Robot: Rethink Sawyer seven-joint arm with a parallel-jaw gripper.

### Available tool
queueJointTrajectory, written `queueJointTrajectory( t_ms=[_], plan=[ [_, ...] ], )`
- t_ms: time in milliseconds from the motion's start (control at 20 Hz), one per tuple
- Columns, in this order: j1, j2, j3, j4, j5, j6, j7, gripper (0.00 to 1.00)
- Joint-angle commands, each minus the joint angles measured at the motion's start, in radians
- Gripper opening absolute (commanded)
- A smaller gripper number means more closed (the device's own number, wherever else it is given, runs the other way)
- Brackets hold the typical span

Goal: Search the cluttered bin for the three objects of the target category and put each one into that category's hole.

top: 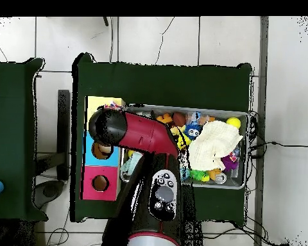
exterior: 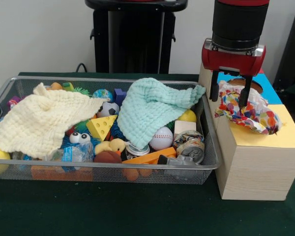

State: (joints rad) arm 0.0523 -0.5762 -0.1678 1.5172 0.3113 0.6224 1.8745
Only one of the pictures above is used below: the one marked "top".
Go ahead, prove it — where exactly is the mint green waffle cloth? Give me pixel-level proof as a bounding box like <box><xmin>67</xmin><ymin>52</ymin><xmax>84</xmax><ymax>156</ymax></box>
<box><xmin>119</xmin><ymin>151</ymin><xmax>144</xmax><ymax>177</ymax></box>

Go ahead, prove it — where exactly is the wooden box with three holes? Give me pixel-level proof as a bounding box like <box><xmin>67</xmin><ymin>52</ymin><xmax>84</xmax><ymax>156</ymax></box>
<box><xmin>80</xmin><ymin>95</ymin><xmax>126</xmax><ymax>202</ymax></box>

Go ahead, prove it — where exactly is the orange plastic building block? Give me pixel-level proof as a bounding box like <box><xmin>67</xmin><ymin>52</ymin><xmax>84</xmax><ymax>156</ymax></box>
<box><xmin>155</xmin><ymin>113</ymin><xmax>174</xmax><ymax>124</ymax></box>

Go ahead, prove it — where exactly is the yellow cheese wedge toy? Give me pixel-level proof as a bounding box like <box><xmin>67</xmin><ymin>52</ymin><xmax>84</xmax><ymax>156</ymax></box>
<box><xmin>176</xmin><ymin>133</ymin><xmax>193</xmax><ymax>151</ymax></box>

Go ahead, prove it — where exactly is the brown toy basketball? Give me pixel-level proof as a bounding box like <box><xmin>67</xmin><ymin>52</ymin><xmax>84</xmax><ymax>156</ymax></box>
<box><xmin>172</xmin><ymin>111</ymin><xmax>187</xmax><ymax>127</ymax></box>

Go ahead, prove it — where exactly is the blue spiky toy with eyes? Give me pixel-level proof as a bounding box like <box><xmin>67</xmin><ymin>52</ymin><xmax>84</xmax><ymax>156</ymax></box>
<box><xmin>183</xmin><ymin>122</ymin><xmax>203</xmax><ymax>140</ymax></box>

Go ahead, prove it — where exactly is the dark green table cloth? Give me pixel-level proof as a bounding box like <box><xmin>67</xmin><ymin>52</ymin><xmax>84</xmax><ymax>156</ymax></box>
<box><xmin>70</xmin><ymin>52</ymin><xmax>253</xmax><ymax>226</ymax></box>
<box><xmin>0</xmin><ymin>57</ymin><xmax>48</xmax><ymax>222</ymax></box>

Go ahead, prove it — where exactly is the cream waffle cloth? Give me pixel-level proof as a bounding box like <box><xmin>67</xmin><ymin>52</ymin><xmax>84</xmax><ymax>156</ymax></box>
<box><xmin>188</xmin><ymin>120</ymin><xmax>244</xmax><ymax>172</ymax></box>

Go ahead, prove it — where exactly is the black upright panel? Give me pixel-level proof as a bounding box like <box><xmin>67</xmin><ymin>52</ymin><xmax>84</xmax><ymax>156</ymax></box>
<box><xmin>56</xmin><ymin>89</ymin><xmax>71</xmax><ymax>181</ymax></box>

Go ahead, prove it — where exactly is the dark grey floor base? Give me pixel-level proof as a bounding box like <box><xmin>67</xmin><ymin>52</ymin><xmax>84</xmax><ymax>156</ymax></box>
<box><xmin>31</xmin><ymin>179</ymin><xmax>65</xmax><ymax>209</ymax></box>

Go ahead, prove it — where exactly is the silver wire mesh bin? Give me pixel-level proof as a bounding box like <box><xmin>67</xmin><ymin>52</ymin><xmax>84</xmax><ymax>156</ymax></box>
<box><xmin>119</xmin><ymin>102</ymin><xmax>250</xmax><ymax>190</ymax></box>

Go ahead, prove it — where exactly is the black floor cable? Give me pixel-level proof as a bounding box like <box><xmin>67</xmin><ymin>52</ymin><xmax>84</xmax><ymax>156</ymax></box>
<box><xmin>248</xmin><ymin>140</ymin><xmax>308</xmax><ymax>151</ymax></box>

